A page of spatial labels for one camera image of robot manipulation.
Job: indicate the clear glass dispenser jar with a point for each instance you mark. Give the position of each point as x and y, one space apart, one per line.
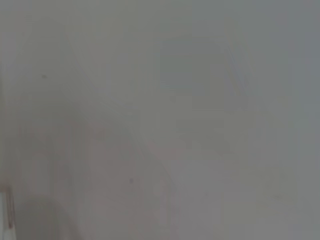
3 215

